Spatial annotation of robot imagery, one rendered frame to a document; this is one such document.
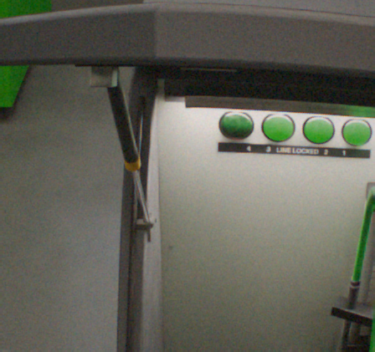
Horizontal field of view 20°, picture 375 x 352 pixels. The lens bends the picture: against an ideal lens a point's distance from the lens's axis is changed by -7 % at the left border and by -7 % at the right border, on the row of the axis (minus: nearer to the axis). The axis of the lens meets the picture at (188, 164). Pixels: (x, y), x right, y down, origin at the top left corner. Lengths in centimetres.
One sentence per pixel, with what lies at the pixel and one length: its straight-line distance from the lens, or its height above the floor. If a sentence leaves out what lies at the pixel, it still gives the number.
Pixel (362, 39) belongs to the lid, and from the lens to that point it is 60.
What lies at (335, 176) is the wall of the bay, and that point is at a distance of 162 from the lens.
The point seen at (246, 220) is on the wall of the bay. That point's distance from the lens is 166.
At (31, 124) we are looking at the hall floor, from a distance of 415.
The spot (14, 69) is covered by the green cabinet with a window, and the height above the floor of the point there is 21.
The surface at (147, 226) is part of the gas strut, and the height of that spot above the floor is 131.
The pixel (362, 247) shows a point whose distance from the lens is 159.
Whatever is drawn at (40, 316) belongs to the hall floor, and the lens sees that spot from 328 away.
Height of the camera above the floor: 223
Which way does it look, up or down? 35 degrees down
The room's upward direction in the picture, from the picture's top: straight up
